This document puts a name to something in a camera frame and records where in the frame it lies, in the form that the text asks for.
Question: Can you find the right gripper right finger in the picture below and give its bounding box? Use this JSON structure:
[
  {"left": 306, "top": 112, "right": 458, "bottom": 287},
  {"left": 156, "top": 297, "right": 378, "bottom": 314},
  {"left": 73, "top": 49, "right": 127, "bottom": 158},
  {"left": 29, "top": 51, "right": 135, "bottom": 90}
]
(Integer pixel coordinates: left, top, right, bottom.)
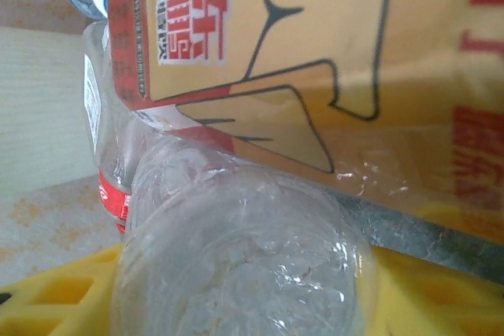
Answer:
[{"left": 369, "top": 247, "right": 504, "bottom": 336}]

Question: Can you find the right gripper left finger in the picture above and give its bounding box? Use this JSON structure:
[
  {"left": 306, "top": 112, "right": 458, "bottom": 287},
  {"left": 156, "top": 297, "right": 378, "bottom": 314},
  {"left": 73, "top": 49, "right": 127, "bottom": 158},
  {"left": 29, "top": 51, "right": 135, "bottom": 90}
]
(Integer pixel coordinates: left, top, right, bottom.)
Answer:
[{"left": 0, "top": 241, "right": 127, "bottom": 336}]

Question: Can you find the crushed clear bottle red label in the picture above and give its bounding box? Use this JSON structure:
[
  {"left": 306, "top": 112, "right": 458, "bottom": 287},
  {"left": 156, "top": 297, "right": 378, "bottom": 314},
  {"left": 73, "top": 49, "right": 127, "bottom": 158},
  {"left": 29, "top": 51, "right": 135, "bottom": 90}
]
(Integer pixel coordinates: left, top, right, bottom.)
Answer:
[{"left": 96, "top": 170, "right": 135, "bottom": 235}]

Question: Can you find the clear bottle white cap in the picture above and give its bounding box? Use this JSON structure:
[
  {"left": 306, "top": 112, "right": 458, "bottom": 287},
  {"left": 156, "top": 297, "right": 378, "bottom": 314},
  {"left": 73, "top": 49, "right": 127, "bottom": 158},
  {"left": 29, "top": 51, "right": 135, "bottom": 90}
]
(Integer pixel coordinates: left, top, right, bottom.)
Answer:
[{"left": 109, "top": 131, "right": 379, "bottom": 336}]

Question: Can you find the orange cardboard box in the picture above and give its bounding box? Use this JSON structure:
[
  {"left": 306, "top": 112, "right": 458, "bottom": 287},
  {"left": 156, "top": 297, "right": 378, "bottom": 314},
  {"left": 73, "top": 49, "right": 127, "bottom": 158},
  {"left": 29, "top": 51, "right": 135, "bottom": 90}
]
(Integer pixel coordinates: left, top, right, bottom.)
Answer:
[{"left": 106, "top": 0, "right": 504, "bottom": 246}]

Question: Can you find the flat clear bottle white label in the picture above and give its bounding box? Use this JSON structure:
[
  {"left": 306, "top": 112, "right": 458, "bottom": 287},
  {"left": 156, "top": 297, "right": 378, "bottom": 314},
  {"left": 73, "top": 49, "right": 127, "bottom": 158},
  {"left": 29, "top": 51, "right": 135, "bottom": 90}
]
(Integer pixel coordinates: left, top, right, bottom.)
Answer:
[{"left": 81, "top": 20, "right": 135, "bottom": 179}]

